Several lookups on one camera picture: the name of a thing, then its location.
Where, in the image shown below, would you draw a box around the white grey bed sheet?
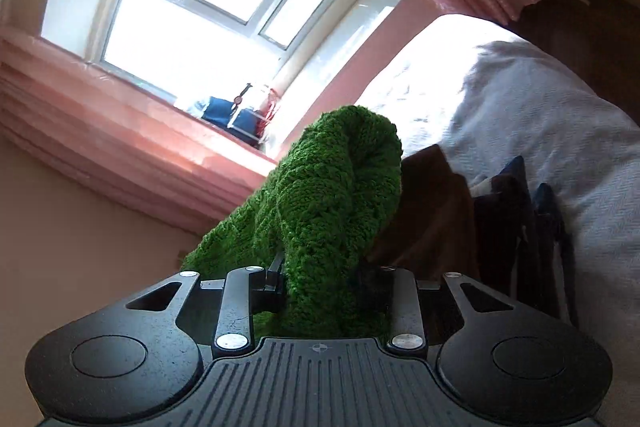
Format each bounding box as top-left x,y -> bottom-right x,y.
354,13 -> 640,427

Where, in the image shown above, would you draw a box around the red white bag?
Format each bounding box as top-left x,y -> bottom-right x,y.
256,86 -> 282,135

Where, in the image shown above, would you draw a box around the brown folded garment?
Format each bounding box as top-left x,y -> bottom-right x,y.
367,143 -> 478,284

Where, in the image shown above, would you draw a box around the dark wooden furniture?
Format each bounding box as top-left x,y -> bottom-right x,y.
517,0 -> 640,118

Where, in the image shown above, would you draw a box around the black folded garment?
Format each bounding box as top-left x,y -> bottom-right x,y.
470,156 -> 543,313

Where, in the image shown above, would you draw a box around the blue bag on windowsill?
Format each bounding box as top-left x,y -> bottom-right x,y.
201,95 -> 266,144

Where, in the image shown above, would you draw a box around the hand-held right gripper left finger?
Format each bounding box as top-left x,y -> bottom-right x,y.
126,252 -> 287,354

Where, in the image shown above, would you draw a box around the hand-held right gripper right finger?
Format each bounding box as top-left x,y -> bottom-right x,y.
377,266 -> 516,351

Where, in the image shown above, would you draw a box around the green knitted sweater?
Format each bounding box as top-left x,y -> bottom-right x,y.
180,105 -> 403,339

